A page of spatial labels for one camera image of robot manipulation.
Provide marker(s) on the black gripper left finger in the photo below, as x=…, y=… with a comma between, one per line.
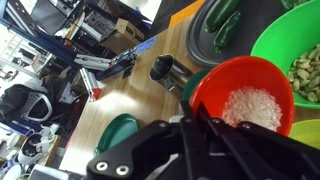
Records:
x=190, y=133

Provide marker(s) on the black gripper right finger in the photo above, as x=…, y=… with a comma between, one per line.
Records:
x=213, y=133

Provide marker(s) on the white granules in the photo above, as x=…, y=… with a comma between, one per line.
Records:
x=253, y=106

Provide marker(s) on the orange plastic bowl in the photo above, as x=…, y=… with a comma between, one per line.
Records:
x=246, y=71

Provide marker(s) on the dark green plastic plate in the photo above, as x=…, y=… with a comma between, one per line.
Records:
x=118, y=131

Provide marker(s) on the yellow plastic bowl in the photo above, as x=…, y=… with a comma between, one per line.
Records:
x=306, y=133

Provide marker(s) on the bright green plastic bowl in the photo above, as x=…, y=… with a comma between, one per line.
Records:
x=283, y=33

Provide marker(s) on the white cup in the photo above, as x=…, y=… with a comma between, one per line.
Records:
x=176, y=118

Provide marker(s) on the stainless steel cup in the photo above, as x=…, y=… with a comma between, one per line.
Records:
x=170, y=71

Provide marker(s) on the grey round tray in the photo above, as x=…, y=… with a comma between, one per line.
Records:
x=200, y=43

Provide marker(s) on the small green cucumber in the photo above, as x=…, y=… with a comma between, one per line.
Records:
x=226, y=31

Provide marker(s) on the pale green beans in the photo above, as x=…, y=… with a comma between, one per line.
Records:
x=306, y=76

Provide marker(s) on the brown cardboard box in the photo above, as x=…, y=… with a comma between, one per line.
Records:
x=125, y=35

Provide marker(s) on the orange floor mat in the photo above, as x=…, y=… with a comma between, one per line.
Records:
x=185, y=13

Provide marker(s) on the large green cucumber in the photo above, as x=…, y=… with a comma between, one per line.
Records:
x=293, y=4
x=220, y=13

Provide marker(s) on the aluminium extrusion bracket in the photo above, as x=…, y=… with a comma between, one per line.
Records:
x=116, y=65

